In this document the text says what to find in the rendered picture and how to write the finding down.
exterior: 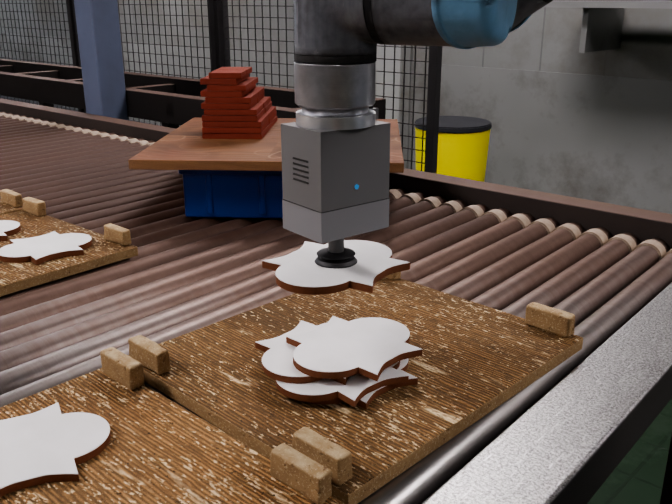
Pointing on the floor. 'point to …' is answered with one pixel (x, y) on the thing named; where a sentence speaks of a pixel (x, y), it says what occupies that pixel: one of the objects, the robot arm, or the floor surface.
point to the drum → (459, 146)
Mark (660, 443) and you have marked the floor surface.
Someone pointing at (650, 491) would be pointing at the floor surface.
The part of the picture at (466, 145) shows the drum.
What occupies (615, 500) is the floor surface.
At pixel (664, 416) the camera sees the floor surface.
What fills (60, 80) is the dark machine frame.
